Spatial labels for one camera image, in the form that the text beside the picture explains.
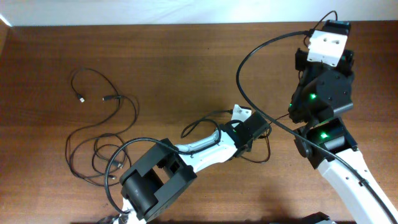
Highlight left camera cable black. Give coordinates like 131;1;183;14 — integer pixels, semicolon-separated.
104;109;234;215

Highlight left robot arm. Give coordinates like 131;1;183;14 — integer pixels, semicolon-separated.
117;118;269;223

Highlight camera cable black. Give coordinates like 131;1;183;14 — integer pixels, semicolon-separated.
104;109;234;215
235;29;398;224

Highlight right camera cable black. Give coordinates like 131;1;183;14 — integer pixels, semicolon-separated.
235;29;398;224

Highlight black USB cable bundle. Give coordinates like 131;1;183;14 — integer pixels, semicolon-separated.
65;95;141;187

